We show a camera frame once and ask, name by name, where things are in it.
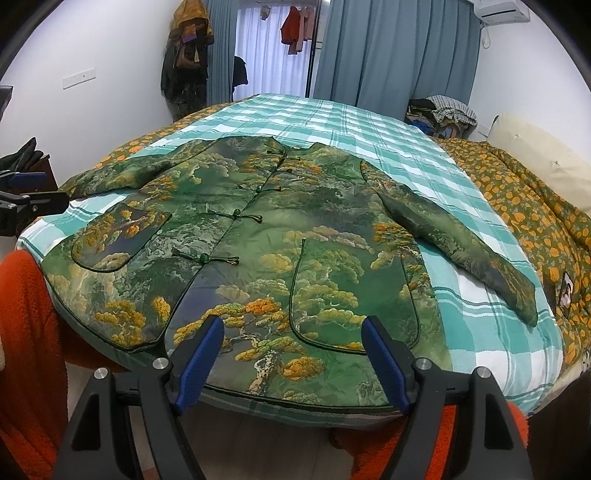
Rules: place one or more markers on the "white wall switch panel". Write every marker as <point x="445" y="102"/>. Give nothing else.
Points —
<point x="78" y="78"/>

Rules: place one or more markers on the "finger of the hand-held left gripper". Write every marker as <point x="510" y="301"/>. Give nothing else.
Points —
<point x="44" y="202"/>
<point x="30" y="179"/>

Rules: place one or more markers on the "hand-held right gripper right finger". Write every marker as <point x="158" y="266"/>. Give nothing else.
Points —
<point x="376" y="344"/>

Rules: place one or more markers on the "cream padded headboard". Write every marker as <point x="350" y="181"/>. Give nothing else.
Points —
<point x="535" y="147"/>

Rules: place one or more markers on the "orange fleece garment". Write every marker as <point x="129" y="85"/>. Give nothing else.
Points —
<point x="27" y="346"/>

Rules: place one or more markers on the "white air conditioner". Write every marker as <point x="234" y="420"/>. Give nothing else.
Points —
<point x="501" y="8"/>

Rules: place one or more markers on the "teal plaid bed sheet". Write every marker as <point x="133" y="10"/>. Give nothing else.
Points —
<point x="369" y="134"/>

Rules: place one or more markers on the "red hanging clothes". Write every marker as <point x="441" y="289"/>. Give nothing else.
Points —
<point x="291" y="27"/>

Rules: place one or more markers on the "pile of folded clothes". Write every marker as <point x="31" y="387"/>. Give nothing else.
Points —
<point x="448" y="113"/>

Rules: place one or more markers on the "orange floral green quilt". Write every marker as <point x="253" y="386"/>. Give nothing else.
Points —
<point x="531" y="194"/>

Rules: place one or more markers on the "white sheer curtain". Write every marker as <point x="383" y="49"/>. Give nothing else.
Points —
<point x="272" y="69"/>

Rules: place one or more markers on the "white wall outlet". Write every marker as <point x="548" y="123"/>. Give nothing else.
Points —
<point x="483" y="128"/>

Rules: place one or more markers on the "coats hanging on wall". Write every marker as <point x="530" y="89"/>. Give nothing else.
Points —
<point x="184" y="60"/>

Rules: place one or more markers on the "wide blue curtain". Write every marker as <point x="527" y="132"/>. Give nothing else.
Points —
<point x="392" y="50"/>

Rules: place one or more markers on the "pale small hanging laundry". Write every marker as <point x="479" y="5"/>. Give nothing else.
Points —
<point x="264" y="11"/>

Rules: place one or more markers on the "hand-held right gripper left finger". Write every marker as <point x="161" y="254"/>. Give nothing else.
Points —
<point x="210" y="341"/>

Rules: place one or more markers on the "green landscape print padded jacket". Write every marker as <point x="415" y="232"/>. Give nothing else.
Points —
<point x="258" y="230"/>

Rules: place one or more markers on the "dark hanging garment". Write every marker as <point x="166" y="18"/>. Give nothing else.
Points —
<point x="240" y="74"/>

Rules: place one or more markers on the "narrow blue curtain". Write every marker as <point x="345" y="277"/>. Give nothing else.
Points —
<point x="219" y="50"/>

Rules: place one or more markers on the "small printed tag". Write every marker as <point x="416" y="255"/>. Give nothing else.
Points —
<point x="565" y="290"/>

